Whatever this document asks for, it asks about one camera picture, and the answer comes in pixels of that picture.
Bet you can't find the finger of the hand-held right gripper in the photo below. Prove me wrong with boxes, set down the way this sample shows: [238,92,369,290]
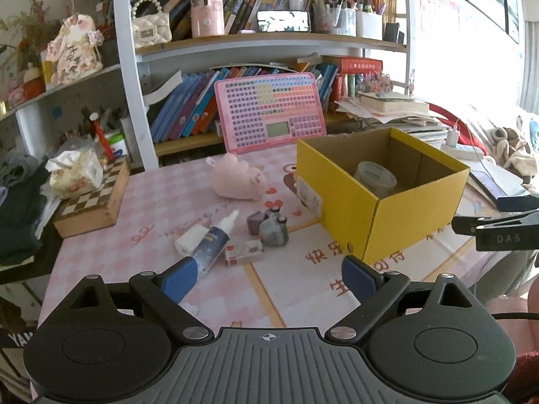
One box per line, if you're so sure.
[452,209,539,233]
[497,194,539,212]

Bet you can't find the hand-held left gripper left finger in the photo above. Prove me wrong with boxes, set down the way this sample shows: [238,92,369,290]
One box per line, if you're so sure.
[67,257,213,344]

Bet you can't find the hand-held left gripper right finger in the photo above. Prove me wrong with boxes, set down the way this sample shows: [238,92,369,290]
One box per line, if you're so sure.
[326,255,476,342]

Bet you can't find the dark blue spray bottle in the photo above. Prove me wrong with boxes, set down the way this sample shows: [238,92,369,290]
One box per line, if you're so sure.
[189,209,240,282]

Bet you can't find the small red and white box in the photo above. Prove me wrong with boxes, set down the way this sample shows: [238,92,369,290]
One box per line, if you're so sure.
[224,240,265,267]

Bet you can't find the yellow cardboard box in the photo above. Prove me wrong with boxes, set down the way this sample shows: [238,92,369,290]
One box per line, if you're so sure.
[295,127,470,265]

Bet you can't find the small purple box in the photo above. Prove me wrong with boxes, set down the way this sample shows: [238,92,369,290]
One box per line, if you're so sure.
[246,212,266,236]

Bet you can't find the pink cylinder container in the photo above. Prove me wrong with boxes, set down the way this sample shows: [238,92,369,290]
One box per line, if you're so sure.
[190,0,225,38]

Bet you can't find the beige plush toy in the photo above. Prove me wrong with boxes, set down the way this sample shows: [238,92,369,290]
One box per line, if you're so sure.
[484,126,539,177]

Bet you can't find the pink checked table mat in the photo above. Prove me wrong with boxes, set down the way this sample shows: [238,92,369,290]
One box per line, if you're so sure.
[40,143,506,388]

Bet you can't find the white power strip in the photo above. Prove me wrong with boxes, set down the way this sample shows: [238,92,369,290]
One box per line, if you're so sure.
[440,143,498,161]

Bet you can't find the pink pig plush toy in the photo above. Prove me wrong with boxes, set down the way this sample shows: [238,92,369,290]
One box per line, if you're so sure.
[205,154,267,200]

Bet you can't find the wooden chessboard box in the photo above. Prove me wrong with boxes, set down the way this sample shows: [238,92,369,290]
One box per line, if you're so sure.
[54,156,131,238]

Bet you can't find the stack of papers and books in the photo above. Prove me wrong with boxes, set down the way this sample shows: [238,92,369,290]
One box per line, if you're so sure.
[337,90,451,139]

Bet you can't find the white tub with green lid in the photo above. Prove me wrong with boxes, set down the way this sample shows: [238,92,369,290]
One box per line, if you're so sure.
[103,131,129,160]

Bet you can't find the floral tissue pack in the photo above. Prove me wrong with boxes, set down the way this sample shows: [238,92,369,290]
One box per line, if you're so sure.
[45,148,104,199]

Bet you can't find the row of colourful books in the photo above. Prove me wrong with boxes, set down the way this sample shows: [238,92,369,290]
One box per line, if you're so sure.
[149,65,230,144]

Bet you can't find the pile of dark clothes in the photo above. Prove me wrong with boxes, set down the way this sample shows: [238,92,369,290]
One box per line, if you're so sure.
[0,151,53,266]

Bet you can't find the pink learning tablet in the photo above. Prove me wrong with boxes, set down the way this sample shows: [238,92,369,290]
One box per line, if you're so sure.
[214,72,326,154]

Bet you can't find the white paperback book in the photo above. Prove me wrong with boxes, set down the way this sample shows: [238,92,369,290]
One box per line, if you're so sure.
[143,71,184,104]

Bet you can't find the books beside tablet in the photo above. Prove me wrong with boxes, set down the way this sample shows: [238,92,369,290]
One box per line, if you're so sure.
[312,63,342,114]

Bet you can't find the red book box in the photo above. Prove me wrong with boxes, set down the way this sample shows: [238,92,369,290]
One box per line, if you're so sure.
[339,57,384,97]

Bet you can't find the white bookshelf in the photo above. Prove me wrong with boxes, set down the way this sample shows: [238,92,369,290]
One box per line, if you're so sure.
[0,0,411,169]

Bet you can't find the white pen cup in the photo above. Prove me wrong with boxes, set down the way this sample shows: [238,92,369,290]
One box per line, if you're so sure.
[356,10,384,40]

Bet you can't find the pink lucky cat figure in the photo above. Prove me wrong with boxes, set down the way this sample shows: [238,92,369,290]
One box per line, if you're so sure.
[42,14,104,87]

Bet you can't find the clear pen holder with pens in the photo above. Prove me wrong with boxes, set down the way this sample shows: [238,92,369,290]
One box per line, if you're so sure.
[314,0,358,36]

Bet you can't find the white quilted handbag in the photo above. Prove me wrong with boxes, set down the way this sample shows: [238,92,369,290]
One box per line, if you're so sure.
[131,0,172,49]

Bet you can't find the dried flower bunch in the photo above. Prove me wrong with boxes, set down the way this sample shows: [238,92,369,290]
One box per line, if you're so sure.
[0,0,55,72]

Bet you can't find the wall poster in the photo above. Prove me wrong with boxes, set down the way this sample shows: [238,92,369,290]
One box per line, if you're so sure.
[415,0,464,93]

